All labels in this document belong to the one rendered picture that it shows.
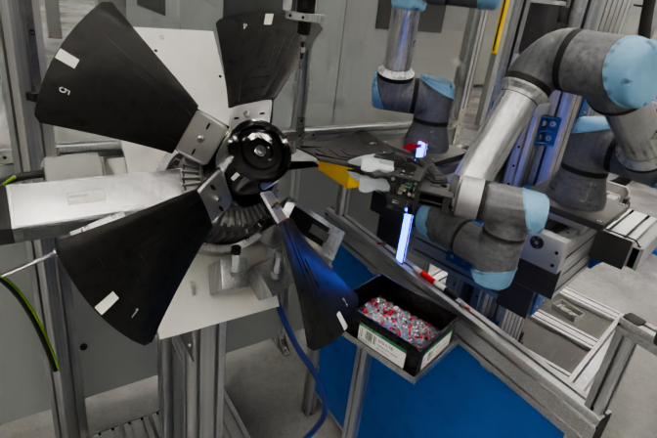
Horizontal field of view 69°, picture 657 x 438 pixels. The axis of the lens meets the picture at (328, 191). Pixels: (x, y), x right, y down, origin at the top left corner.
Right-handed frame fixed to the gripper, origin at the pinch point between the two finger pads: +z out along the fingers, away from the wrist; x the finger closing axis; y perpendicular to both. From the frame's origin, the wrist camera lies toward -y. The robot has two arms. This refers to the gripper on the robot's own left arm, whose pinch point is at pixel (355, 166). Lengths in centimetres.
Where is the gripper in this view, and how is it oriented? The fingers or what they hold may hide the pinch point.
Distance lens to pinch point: 95.2
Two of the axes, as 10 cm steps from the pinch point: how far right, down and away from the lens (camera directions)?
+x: -0.7, 8.7, 4.8
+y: -3.6, 4.3, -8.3
